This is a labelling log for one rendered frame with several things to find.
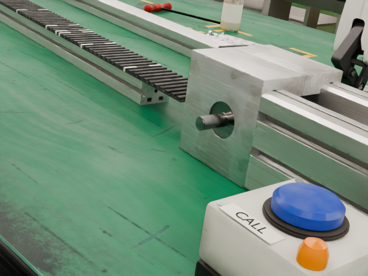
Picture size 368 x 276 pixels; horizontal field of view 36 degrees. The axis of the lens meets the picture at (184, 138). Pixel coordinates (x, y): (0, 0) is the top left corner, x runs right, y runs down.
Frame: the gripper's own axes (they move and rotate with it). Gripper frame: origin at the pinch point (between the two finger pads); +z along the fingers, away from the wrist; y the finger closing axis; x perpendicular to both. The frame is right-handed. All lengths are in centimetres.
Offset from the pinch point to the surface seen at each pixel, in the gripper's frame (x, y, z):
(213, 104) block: 0.5, 23.7, -2.7
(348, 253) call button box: 21.2, 32.4, -3.0
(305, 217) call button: 18.9, 33.3, -4.1
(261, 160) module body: 6.9, 23.7, -0.3
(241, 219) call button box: 16.3, 35.3, -3.1
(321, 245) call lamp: 21.1, 34.8, -4.2
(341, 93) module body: 7.7, 16.4, -5.5
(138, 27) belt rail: -43.5, 1.8, 1.7
